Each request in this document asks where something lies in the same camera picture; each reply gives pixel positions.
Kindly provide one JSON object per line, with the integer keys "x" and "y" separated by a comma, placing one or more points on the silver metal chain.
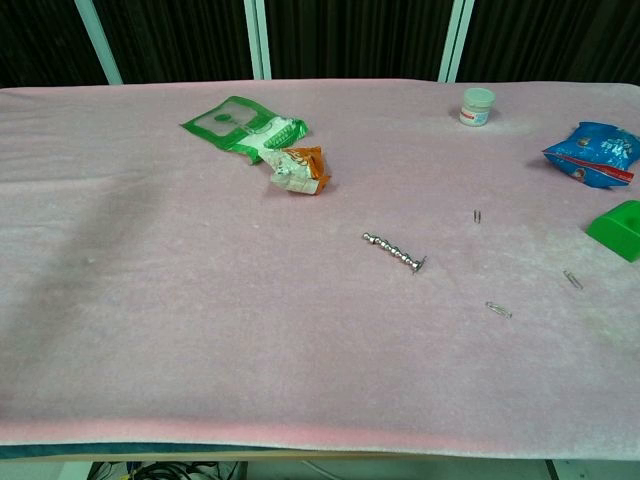
{"x": 392, "y": 248}

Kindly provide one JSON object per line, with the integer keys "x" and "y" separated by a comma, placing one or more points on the orange white crumpled packet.
{"x": 300, "y": 172}

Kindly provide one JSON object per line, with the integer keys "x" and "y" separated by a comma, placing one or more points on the pink table cloth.
{"x": 320, "y": 350}

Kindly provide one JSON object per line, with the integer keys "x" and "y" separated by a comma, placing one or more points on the green white snack packet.
{"x": 225, "y": 120}

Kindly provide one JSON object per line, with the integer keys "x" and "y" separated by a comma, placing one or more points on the small white jar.
{"x": 477, "y": 110}

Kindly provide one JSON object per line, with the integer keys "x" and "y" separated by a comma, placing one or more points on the black fabric screen panel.
{"x": 40, "y": 40}
{"x": 355, "y": 37}
{"x": 175, "y": 40}
{"x": 555, "y": 40}

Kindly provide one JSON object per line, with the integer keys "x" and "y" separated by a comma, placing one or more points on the blue snack bag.
{"x": 595, "y": 150}

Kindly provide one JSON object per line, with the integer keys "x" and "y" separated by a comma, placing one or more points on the green plastic block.
{"x": 617, "y": 230}

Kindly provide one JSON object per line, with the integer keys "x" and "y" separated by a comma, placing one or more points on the teal pad under cloth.
{"x": 100, "y": 451}

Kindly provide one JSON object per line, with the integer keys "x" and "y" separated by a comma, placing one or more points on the white screen frame post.
{"x": 100, "y": 45}
{"x": 257, "y": 40}
{"x": 455, "y": 40}

